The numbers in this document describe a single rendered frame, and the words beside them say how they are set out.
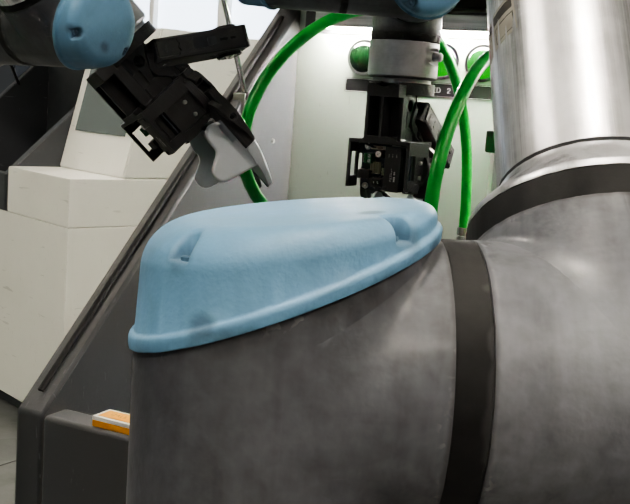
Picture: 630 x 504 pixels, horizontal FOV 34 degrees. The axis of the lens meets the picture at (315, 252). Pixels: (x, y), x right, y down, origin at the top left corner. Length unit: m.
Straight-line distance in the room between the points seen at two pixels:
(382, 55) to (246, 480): 0.78
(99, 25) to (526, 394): 0.61
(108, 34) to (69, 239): 2.95
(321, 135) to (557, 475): 1.20
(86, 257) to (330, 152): 2.42
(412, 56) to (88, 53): 0.36
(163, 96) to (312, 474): 0.74
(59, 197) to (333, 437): 3.54
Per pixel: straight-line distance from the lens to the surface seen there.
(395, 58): 1.10
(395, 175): 1.08
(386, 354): 0.36
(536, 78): 0.47
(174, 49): 1.09
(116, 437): 1.12
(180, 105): 1.07
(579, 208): 0.41
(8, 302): 4.30
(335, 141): 1.54
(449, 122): 1.04
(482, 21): 1.43
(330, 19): 1.18
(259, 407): 0.36
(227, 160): 1.09
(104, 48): 0.90
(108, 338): 1.25
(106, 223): 3.90
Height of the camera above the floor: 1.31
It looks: 8 degrees down
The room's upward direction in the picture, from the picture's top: 4 degrees clockwise
